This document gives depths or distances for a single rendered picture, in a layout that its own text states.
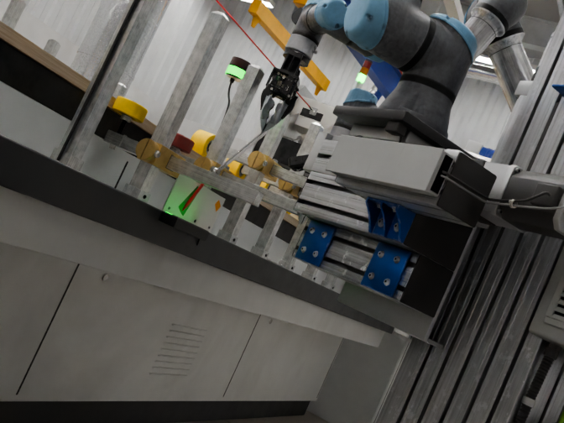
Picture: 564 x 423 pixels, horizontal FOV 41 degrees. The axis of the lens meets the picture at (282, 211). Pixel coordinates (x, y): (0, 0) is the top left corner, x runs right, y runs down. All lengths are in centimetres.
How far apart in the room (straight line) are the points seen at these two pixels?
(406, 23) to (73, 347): 126
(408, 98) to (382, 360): 312
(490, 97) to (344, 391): 766
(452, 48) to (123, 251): 86
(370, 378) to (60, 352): 264
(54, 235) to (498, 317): 87
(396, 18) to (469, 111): 1008
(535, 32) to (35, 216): 932
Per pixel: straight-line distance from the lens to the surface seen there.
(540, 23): 1050
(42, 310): 199
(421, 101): 146
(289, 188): 235
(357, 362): 448
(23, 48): 163
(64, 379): 220
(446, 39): 150
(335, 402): 452
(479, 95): 1158
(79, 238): 164
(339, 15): 186
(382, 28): 144
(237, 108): 195
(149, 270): 190
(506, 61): 198
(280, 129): 217
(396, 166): 118
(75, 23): 1140
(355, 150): 127
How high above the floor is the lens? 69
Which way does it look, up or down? 4 degrees up
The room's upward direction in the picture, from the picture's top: 25 degrees clockwise
